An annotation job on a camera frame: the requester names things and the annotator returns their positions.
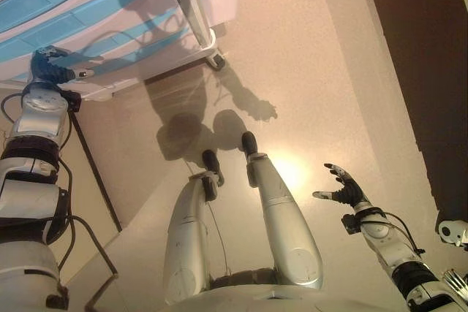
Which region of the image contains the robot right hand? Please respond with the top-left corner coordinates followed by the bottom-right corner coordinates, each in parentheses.
top-left (312, 163), bottom-right (371, 212)

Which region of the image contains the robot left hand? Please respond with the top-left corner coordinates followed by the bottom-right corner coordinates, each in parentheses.
top-left (29, 45), bottom-right (91, 87)

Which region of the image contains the tall blue-fronted cart drawer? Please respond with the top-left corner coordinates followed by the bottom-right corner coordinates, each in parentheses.
top-left (0, 1), bottom-right (200, 83)

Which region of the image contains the silver robot right leg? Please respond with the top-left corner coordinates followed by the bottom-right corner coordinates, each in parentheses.
top-left (246, 153), bottom-right (325, 291)

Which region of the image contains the silver robot leg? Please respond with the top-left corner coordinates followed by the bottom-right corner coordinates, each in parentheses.
top-left (162, 172), bottom-right (224, 308)
top-left (246, 153), bottom-right (325, 291)

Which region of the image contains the black robot right foot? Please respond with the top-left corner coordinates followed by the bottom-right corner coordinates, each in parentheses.
top-left (241, 131), bottom-right (260, 156)

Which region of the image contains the black robot foot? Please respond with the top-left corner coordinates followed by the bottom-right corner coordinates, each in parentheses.
top-left (202, 149), bottom-right (221, 176)
top-left (241, 131), bottom-right (260, 156)

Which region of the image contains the grey robot torso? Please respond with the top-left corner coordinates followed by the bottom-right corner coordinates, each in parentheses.
top-left (160, 282), bottom-right (414, 312)

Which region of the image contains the black robot left foot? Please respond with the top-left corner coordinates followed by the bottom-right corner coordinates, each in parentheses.
top-left (202, 149), bottom-right (221, 176)

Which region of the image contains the white medical cart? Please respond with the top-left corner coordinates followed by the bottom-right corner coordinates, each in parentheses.
top-left (0, 0), bottom-right (220, 103)

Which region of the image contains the silver robot left leg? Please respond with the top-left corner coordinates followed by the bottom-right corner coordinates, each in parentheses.
top-left (162, 172), bottom-right (224, 308)

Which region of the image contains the cart caster wheel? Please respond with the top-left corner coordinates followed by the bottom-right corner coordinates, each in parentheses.
top-left (206, 53), bottom-right (227, 71)

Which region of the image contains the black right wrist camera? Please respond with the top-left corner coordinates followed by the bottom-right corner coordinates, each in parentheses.
top-left (341, 213), bottom-right (363, 235)

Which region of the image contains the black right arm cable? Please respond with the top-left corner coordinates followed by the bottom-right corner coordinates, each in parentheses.
top-left (380, 211), bottom-right (427, 254)

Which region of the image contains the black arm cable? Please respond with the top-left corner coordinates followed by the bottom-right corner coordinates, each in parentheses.
top-left (380, 211), bottom-right (427, 254)
top-left (0, 92), bottom-right (120, 312)

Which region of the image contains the thin black tether cable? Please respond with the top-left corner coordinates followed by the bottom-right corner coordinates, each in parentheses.
top-left (184, 160), bottom-right (233, 278)

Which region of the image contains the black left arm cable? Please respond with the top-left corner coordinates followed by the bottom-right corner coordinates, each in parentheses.
top-left (0, 92), bottom-right (120, 312)

